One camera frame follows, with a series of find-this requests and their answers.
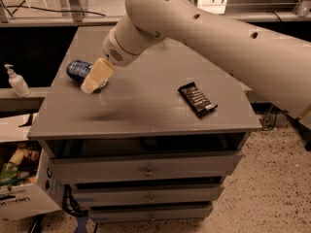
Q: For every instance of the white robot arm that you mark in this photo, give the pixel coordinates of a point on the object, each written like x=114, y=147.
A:
x=274, y=65

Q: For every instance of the grey drawer cabinet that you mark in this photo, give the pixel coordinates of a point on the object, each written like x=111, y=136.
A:
x=135, y=150

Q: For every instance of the blue pepsi can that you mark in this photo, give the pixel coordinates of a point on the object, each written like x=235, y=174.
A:
x=79, y=71

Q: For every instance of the grey metal rail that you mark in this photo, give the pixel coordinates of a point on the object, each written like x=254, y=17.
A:
x=95, y=21

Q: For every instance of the white cardboard box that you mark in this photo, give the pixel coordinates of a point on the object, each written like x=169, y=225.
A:
x=28, y=185

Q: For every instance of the black snack bar pack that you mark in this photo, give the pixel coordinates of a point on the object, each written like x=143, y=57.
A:
x=196, y=99

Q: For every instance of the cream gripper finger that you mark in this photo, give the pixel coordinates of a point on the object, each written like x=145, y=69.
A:
x=100, y=72

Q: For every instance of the white pump bottle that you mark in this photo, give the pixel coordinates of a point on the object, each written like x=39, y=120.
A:
x=17, y=82

